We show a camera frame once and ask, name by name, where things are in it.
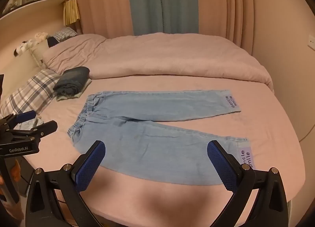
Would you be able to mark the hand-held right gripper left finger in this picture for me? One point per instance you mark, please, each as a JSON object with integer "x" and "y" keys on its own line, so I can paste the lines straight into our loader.
{"x": 89, "y": 165}

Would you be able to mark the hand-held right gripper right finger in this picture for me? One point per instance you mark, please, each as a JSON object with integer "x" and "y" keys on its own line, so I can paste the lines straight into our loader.
{"x": 221, "y": 168}

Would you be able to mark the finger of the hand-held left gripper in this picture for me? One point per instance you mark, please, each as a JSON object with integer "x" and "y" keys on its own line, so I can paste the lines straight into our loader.
{"x": 25, "y": 115}
{"x": 43, "y": 128}

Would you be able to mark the light blue denim pants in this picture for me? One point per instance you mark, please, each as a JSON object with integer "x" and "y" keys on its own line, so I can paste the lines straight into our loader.
{"x": 147, "y": 143}

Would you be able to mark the crumpled light blue cloth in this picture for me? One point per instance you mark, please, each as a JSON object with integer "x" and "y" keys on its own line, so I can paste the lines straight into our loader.
{"x": 27, "y": 125}

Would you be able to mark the grey plaid pillow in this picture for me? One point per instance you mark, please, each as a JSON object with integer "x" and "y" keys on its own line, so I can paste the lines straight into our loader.
{"x": 29, "y": 89}

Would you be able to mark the folded dark denim jeans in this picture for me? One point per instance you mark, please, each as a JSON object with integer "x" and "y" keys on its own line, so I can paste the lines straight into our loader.
{"x": 71, "y": 79}

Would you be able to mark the folded pale green cloth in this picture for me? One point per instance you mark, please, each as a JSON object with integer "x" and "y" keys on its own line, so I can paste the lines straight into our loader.
{"x": 86, "y": 84}

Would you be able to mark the white plush toy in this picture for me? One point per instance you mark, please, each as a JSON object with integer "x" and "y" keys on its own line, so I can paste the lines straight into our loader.
{"x": 23, "y": 47}

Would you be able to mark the bed with pink sheet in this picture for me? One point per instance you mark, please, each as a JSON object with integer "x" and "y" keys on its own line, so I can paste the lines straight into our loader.
{"x": 270, "y": 118}

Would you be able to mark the pink pillow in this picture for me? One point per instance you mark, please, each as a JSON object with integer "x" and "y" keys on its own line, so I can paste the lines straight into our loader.
{"x": 172, "y": 57}
{"x": 71, "y": 52}

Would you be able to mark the blue checked pillow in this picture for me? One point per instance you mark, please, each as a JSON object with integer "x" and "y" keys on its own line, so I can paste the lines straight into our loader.
{"x": 64, "y": 34}

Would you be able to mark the pink curtain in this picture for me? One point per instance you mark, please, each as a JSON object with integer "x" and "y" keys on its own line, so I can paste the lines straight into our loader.
{"x": 221, "y": 5}
{"x": 103, "y": 2}

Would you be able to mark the teal curtain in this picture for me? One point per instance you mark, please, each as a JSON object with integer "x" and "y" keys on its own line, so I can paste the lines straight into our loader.
{"x": 162, "y": 0}

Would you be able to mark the white wall socket strip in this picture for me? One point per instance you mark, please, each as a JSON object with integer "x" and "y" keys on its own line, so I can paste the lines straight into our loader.
{"x": 312, "y": 42}

